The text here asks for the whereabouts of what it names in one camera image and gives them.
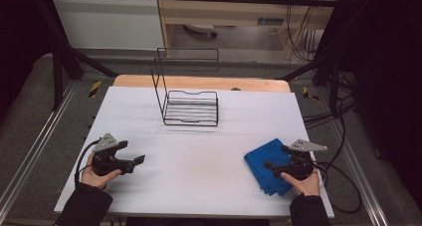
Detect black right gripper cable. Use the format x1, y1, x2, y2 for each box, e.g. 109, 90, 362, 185
312, 160, 363, 216

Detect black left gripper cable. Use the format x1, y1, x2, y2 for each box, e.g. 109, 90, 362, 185
74, 138, 102, 188

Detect black curtain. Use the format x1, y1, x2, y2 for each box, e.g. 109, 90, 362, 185
317, 0, 422, 207
0, 0, 64, 120

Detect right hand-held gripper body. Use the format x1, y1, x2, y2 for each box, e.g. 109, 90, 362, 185
281, 138, 328, 181

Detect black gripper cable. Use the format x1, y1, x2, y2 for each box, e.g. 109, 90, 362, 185
74, 138, 102, 188
312, 160, 363, 216

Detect aluminium floor rail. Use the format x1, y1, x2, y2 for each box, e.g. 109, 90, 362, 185
330, 118, 390, 226
0, 81, 80, 214

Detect blue cloth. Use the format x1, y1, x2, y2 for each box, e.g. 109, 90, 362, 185
243, 137, 296, 197

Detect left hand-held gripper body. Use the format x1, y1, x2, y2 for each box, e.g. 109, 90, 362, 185
91, 132, 135, 177

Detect person's right hand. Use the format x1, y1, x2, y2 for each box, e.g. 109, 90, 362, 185
280, 168, 321, 197

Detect black floor cables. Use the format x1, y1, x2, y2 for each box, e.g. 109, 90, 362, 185
301, 71, 357, 129

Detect yellow black tape marker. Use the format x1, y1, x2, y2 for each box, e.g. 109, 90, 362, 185
88, 80, 104, 99
302, 86, 320, 102

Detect grey white floor device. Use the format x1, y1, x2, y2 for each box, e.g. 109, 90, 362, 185
183, 23, 219, 39

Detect bundle of hanging cables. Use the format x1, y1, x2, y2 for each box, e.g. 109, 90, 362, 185
286, 4, 325, 62

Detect wooden table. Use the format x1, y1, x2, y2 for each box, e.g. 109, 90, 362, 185
111, 74, 292, 94

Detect person's left hand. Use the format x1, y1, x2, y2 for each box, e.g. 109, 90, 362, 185
81, 152, 122, 191

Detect black metal frame stand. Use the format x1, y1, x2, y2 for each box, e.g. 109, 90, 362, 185
280, 51, 343, 118
35, 0, 119, 112

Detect white cabinet panel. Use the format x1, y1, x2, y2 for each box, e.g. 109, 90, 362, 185
51, 0, 165, 51

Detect black wire rack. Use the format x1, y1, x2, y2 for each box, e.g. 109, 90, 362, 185
150, 47, 220, 127

